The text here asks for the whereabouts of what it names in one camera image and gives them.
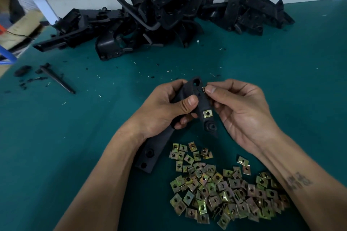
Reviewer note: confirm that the pile of brass clip nuts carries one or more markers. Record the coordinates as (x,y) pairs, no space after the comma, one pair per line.
(225,185)

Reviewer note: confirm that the person's left hand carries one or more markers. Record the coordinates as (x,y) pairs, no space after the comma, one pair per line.
(160,111)

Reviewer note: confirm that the black plastic bracket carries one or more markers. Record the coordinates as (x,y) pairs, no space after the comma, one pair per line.
(157,149)

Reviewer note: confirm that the black bag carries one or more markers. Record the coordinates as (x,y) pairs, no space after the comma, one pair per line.
(15,6)

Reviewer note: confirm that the person's left forearm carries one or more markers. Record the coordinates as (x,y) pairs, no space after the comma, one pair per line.
(92,190)

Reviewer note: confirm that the thin black plastic strip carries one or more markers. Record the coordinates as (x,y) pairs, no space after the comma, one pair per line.
(57,79)

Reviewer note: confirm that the pile of black plastic brackets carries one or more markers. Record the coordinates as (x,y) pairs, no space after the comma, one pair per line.
(157,14)

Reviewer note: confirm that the green table cloth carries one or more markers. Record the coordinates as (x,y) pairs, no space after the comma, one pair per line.
(54,141)

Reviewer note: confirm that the person's right hand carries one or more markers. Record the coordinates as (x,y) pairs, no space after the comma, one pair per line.
(244,114)

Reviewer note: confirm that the brown cardboard piece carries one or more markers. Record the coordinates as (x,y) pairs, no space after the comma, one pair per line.
(21,28)

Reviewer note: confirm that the blue metal frame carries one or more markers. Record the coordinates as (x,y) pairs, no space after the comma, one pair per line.
(6,55)

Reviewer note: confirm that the person's right forearm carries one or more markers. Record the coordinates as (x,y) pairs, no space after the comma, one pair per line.
(312,190)

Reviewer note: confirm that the small black plastic scrap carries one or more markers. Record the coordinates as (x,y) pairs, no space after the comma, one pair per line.
(23,70)

